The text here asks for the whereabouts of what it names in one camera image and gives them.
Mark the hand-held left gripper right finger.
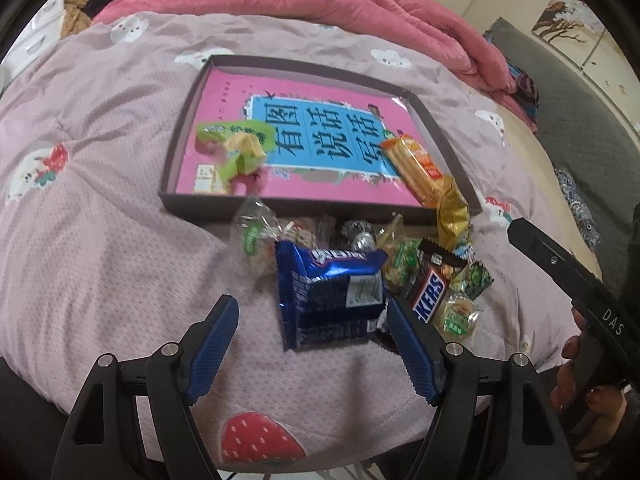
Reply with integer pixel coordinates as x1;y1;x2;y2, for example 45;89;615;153
387;297;578;480

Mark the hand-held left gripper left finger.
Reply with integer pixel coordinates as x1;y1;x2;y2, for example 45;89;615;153
52;295;240;480

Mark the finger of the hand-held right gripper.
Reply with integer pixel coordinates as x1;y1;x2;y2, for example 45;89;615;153
507;217;601;301

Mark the brown chocolate bar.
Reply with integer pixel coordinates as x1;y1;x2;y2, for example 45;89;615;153
372;238;468;356

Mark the black green pea packet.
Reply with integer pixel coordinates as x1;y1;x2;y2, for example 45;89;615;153
450;260;493;301

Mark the gold yellow snack packet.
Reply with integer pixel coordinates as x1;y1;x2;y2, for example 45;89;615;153
435;176;473;253

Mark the blue cookie packet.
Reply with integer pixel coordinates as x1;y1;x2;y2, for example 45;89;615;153
274;240;390;351

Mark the foil chocolate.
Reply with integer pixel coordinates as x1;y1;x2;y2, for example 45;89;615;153
341;219;378;253

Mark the dark grey shallow box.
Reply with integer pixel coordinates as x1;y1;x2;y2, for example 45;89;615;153
158;54;483;226

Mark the clear packet with brown candy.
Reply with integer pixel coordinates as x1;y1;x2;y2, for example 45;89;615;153
277;215;336;251

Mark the orange cracker packet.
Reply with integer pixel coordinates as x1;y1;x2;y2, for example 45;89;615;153
380;134;446;206

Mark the person's right hand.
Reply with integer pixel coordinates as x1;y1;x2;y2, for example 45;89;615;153
550;310;628;441

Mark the blue patterned cloth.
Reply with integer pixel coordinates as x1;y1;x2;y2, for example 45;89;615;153
552;167;603;251

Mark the beige bed sheet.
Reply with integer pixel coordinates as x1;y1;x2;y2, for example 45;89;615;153
475;90;601;281

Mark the grey padded headboard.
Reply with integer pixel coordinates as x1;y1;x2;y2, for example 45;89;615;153
482;17;640;281

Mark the striped clothing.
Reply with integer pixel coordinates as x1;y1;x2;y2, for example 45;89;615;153
505;57;541;131

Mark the lilac printed bed sheet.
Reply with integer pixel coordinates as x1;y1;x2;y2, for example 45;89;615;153
0;10;601;466

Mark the green snack packet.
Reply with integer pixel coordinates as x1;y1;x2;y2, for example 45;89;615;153
195;121;278;196

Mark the pink and blue book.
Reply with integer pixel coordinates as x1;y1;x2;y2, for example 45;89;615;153
177;72;426;208

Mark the pink quilt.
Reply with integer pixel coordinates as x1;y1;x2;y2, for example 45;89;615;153
92;0;516;111

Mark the brown plush blanket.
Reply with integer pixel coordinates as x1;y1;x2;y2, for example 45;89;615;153
60;0;93;38

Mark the white drawer cabinet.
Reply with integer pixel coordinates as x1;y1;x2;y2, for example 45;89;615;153
7;0;68;76

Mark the tree wall painting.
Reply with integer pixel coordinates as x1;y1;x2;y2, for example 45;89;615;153
530;0;611;68

